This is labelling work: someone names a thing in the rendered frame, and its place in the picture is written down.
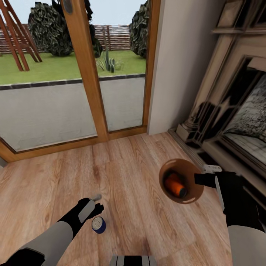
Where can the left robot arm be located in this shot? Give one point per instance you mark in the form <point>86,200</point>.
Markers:
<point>48,248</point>

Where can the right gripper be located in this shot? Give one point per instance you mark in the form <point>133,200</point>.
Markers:
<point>202,179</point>

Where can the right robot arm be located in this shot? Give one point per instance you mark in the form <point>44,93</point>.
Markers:
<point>246,233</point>

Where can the can of soda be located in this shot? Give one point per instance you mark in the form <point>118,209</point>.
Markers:
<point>174,187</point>
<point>174,176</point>
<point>98,225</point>

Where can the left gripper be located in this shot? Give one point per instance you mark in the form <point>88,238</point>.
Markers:
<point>98,210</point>

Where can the trash can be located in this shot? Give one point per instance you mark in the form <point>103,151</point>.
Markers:
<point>185,171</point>

